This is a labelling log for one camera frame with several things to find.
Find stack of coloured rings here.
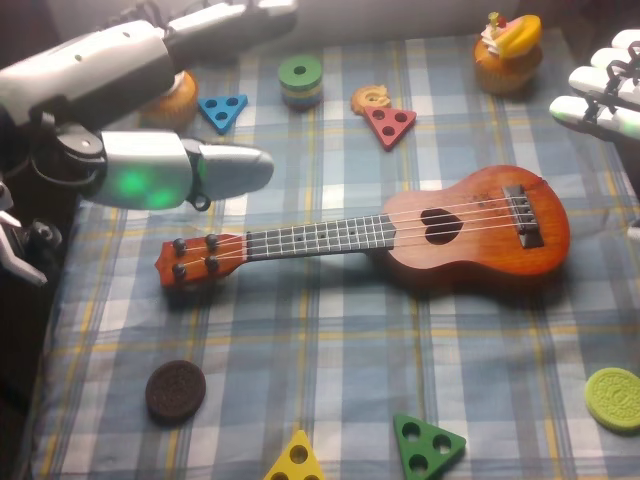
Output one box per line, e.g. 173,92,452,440
277,54,324,111

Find white bracket with black knob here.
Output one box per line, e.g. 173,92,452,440
0,179,64,287

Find lime green sandwich cookie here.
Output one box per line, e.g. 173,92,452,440
584,367,640,434

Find orange slice topped toy cupcake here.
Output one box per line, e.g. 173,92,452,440
473,12,545,96

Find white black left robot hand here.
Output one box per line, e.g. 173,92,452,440
0,0,297,213

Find beige swirl toy biscuit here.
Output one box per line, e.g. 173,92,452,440
350,84,392,116

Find strawberry topped toy cupcake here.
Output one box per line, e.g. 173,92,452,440
139,69,200,131

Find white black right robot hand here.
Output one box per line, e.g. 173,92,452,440
548,28,640,146

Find blue plaid tablecloth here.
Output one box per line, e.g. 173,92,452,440
19,27,640,480

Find dark chocolate sandwich cookie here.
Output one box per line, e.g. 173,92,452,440
144,359,207,426

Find red triangle block three holes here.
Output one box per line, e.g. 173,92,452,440
363,105,418,152

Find brown toy ukulele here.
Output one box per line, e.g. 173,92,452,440
154,164,572,289

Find blue triangle block three holes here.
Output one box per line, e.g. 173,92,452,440
197,93,250,135

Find yellow triangle block with holes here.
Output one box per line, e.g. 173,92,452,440
262,429,326,480

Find green triangle block three holes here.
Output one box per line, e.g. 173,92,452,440
392,412,467,480

